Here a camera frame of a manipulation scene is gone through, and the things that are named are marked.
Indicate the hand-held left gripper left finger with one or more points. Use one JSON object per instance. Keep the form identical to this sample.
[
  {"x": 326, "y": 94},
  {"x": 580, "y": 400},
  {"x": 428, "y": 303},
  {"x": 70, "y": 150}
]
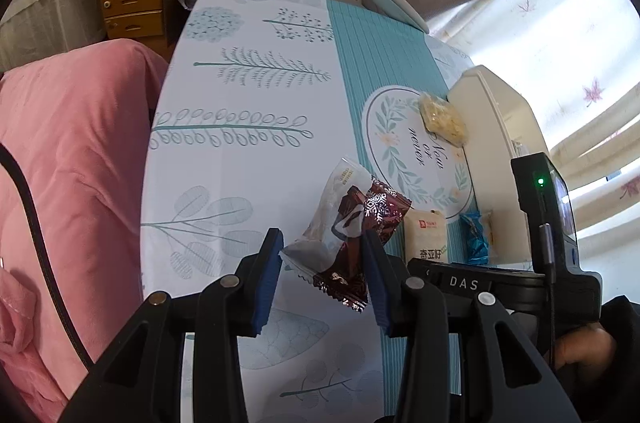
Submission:
[{"x": 265, "y": 288}]

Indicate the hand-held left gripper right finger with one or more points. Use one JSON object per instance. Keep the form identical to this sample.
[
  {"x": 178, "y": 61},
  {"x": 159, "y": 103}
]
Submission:
[{"x": 380, "y": 293}]

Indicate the brown snowflake snack packet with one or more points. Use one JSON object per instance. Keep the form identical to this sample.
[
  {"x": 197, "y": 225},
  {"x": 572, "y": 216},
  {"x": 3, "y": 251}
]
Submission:
[{"x": 345, "y": 213}]

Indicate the white plastic bin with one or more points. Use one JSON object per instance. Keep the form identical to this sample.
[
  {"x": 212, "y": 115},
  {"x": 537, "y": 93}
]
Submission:
[{"x": 495, "y": 123}]

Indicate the person's right hand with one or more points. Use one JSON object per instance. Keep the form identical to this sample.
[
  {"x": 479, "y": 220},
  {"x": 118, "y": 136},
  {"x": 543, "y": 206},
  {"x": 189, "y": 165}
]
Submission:
[{"x": 585, "y": 345}]

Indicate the blue candy packet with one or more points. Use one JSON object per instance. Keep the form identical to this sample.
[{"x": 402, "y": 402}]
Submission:
[{"x": 475, "y": 238}]

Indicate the small beige snack packet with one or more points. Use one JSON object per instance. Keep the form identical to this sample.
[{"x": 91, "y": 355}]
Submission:
[{"x": 425, "y": 233}]

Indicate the blue white printed tablecloth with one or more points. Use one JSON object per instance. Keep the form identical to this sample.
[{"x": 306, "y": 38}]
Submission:
[{"x": 240, "y": 183}]

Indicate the clear rice crisp packet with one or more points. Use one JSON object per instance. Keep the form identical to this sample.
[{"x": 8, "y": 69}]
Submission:
[{"x": 442, "y": 118}]

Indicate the white leaf-print curtain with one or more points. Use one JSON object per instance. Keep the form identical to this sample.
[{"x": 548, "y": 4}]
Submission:
[{"x": 575, "y": 28}]

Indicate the pink fleece garment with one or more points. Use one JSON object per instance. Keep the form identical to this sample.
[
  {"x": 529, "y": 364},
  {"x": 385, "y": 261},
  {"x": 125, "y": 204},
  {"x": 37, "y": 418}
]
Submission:
[{"x": 20, "y": 318}]

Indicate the pink blanket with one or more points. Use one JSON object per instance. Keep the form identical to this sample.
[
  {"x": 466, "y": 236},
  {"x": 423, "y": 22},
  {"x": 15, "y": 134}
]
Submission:
[{"x": 75, "y": 128}]

